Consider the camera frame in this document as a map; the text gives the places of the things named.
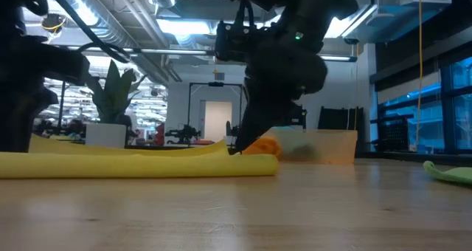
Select orange microfiber towel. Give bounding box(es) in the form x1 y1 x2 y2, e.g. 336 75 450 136
242 136 283 158

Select overhead beam with light strips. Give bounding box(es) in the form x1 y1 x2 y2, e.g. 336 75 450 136
66 44 358 63

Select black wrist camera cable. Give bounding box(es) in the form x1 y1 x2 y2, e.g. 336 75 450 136
237 0 256 27
47 0 131 64

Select black cabinet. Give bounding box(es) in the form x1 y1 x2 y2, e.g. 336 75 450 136
294 101 308 128

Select white plant pot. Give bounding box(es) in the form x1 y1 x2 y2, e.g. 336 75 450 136
85 123 128 149

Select distant black stand frame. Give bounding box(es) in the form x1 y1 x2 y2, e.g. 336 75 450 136
187 81 247 141

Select green artificial plant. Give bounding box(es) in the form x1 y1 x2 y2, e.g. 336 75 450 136
75 58 149 125

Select black cases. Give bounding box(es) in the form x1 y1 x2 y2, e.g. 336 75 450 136
318 106 367 131

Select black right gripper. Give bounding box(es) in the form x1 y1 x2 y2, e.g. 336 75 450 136
235 21 328 154

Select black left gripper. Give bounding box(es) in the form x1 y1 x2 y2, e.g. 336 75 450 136
0 32 91 154

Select black mesh bin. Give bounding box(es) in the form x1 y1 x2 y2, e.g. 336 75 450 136
370 114 414 153

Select green microfiber towel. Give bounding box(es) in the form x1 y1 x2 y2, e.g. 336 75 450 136
423 160 472 187

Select black overhead camera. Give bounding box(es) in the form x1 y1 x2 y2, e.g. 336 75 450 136
41 13 68 34

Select yellow microfiber towel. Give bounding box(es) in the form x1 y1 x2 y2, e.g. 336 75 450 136
0 134 280 180

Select orange plastic basket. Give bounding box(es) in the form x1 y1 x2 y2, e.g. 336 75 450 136
257 128 359 166

